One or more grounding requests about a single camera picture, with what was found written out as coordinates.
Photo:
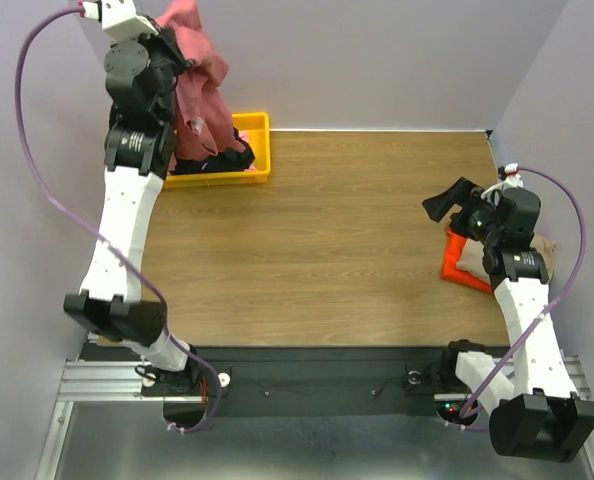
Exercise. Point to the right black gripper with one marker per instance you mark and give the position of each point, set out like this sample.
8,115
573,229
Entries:
461,201

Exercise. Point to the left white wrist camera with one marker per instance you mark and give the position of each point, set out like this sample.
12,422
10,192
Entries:
120,20

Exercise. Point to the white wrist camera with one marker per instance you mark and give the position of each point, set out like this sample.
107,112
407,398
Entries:
120,20
508,177

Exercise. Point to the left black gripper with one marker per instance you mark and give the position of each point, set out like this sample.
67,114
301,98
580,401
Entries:
161,41

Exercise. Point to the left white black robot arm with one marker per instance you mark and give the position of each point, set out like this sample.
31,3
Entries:
141,78

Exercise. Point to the black t shirt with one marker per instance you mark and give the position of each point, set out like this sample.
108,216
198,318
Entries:
223,162

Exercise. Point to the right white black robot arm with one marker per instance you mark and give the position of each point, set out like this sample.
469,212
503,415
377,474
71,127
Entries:
534,408

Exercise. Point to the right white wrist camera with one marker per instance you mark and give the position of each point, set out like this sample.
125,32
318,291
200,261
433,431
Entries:
508,177

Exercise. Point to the yellow plastic bin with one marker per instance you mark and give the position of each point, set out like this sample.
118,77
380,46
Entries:
254,129

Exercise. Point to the light pink t shirt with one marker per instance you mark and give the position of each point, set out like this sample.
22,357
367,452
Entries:
246,157

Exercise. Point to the folded orange t shirt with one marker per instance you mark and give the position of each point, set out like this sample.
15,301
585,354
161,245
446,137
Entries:
461,263

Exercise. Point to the pink red t shirt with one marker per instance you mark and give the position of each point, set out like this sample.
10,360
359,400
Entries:
203,121

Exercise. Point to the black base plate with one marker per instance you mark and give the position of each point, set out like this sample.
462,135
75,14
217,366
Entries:
293,382

